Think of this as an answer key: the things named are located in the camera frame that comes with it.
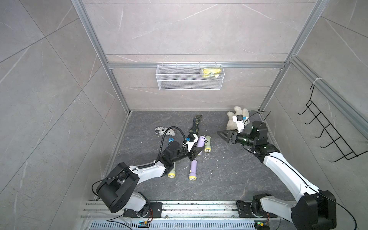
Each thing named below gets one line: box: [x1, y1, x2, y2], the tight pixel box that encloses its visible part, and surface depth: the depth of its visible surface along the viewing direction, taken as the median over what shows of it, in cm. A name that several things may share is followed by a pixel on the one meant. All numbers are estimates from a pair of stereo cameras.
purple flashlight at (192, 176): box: [188, 159, 198, 182], surface depth 86 cm
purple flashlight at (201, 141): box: [196, 135, 207, 148], surface depth 76 cm
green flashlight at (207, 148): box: [204, 135, 212, 153], surface depth 97 cm
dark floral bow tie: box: [188, 114, 203, 135], surface depth 108 cm
